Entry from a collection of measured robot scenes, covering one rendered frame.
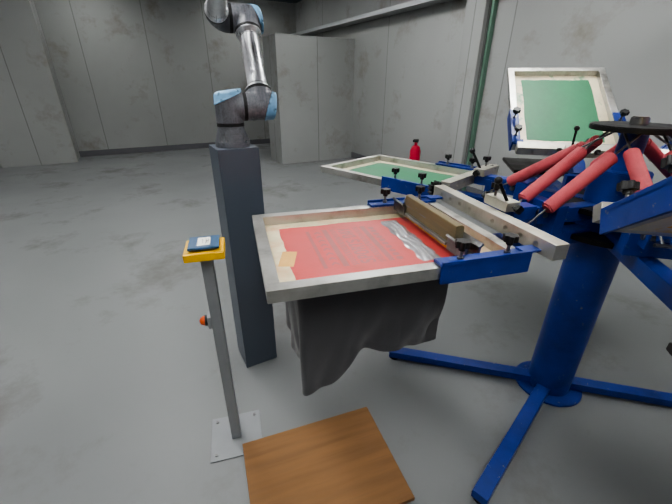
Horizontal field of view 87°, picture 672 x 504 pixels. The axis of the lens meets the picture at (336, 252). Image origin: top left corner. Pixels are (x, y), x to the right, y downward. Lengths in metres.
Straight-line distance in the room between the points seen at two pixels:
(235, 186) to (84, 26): 8.01
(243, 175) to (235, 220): 0.21
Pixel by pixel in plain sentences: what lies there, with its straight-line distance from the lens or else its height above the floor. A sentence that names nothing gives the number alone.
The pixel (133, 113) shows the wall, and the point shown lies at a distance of 9.44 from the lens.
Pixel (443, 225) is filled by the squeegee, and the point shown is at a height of 1.04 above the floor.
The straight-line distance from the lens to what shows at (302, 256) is 1.13.
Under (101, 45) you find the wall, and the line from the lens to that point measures 9.45.
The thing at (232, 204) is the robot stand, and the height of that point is 0.96.
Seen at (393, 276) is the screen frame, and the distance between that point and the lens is 0.97.
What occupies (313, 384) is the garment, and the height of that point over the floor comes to 0.56.
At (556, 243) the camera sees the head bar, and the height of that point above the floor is 1.04.
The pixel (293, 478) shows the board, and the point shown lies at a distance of 1.70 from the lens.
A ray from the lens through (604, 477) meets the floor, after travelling 2.04.
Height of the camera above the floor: 1.46
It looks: 26 degrees down
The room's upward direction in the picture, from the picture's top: straight up
